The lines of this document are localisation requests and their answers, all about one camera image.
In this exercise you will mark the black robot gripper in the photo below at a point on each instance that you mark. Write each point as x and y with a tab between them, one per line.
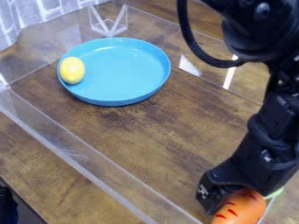
258	166

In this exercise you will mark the orange toy carrot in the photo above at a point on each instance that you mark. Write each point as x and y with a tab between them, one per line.
244	208

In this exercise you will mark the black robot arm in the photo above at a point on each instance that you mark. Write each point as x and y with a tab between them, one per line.
261	31

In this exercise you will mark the blue round plate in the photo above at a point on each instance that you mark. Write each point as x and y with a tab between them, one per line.
126	71

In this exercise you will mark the yellow toy lemon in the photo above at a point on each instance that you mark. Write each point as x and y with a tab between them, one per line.
73	70

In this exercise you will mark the white lattice curtain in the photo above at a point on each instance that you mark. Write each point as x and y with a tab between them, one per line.
22	13

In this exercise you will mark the clear acrylic tray wall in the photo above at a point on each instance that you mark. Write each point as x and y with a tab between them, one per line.
132	192

